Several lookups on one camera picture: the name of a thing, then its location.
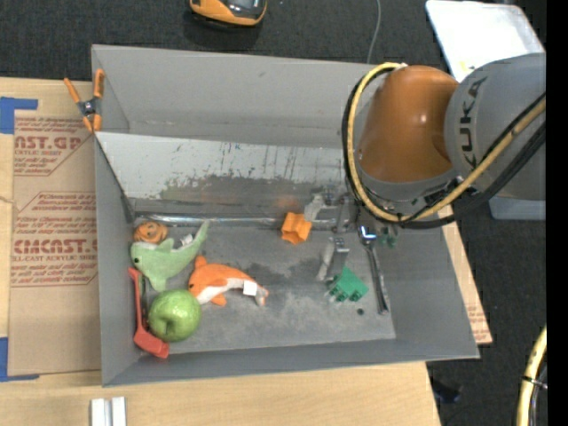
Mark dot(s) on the grey metal bin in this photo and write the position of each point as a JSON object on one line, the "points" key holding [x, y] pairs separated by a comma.
{"points": [[248, 317]]}

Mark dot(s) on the red plastic scraper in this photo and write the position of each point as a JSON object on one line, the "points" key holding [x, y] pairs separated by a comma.
{"points": [[148, 343]]}

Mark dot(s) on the brown cardboard board, red print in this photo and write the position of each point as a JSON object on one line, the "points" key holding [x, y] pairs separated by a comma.
{"points": [[53, 220]]}

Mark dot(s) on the green plush shark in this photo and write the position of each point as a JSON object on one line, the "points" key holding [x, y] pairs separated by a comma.
{"points": [[160, 262]]}

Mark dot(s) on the orange plastic star block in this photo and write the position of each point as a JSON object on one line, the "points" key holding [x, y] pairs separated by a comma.
{"points": [[295, 229]]}

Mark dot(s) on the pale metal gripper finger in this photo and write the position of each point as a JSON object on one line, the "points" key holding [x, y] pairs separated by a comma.
{"points": [[340, 260], [325, 260]]}

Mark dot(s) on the orange plush dolphin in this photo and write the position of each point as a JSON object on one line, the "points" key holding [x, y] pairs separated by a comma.
{"points": [[217, 282]]}

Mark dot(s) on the silver metal wrench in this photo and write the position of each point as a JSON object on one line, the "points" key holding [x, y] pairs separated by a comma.
{"points": [[377, 278]]}

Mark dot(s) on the green apple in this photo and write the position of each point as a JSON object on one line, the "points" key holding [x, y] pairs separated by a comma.
{"points": [[174, 315]]}

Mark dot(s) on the green toy building block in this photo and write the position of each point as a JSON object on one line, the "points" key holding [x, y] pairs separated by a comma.
{"points": [[348, 286]]}

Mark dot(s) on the orange pumpkin toy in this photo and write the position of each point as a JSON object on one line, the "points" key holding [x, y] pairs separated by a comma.
{"points": [[150, 232]]}

